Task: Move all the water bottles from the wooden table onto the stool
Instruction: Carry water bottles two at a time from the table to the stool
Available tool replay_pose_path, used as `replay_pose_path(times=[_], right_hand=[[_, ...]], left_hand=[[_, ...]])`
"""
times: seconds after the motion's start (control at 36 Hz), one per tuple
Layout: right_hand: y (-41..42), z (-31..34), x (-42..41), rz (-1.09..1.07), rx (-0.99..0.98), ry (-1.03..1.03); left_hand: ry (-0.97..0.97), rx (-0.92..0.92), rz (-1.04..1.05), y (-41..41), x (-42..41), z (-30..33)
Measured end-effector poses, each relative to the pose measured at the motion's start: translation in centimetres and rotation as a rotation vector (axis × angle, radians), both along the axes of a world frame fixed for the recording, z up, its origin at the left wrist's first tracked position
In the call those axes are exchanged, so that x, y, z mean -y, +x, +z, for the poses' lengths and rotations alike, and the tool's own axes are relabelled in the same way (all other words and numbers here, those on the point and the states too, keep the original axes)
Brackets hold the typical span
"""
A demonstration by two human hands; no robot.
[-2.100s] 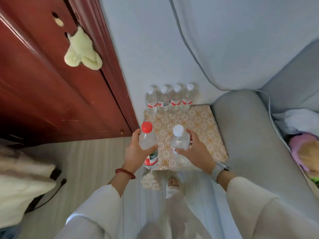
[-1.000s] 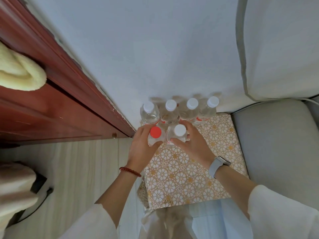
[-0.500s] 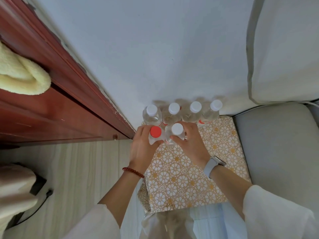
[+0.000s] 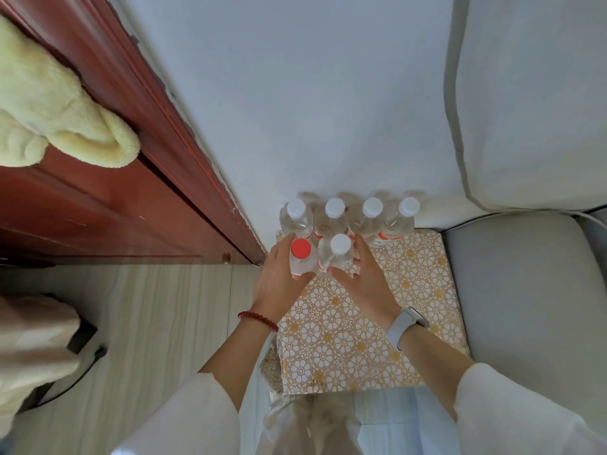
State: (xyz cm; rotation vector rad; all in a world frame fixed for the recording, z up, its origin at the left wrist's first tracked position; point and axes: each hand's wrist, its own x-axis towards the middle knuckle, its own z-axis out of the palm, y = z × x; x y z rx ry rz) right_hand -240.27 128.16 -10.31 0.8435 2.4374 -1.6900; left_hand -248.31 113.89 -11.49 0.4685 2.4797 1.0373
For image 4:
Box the white cable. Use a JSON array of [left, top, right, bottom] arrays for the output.
[[567, 210, 607, 230]]

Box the red cap water bottle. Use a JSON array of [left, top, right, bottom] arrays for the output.
[[288, 238, 319, 280]]

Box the white wrist watch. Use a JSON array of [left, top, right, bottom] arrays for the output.
[[386, 306, 430, 351]]

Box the person's right forearm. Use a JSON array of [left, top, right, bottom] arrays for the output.
[[395, 323, 476, 422]]

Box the yellow fluffy towel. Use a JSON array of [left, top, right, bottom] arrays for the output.
[[0, 14, 141, 169]]

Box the person's white garment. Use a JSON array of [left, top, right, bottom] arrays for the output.
[[110, 362, 607, 455]]

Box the beige cloth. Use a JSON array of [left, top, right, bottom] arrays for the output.
[[0, 294, 84, 439]]

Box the white sofa back cushion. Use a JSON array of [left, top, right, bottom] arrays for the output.
[[443, 0, 607, 215]]

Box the red wooden door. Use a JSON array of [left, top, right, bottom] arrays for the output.
[[0, 0, 267, 267]]

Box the white cap water bottle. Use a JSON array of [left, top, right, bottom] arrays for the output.
[[348, 197, 386, 240], [279, 199, 315, 240], [313, 197, 352, 238], [375, 196, 422, 247], [317, 233, 356, 276]]

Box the red bead bracelet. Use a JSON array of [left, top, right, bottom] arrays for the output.
[[237, 311, 279, 332]]

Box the black plug with cable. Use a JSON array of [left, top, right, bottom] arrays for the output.
[[37, 316, 108, 409]]

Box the person's left hand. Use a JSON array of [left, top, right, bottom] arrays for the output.
[[251, 232, 317, 324]]

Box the gold floral table cover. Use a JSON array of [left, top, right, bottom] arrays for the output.
[[265, 229, 471, 399]]

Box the person's left forearm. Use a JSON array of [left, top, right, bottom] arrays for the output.
[[199, 313, 280, 414]]

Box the person's right hand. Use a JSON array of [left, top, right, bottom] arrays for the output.
[[328, 233, 403, 330]]

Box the grey sofa seat cushion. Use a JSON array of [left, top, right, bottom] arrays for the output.
[[441, 210, 607, 415]]

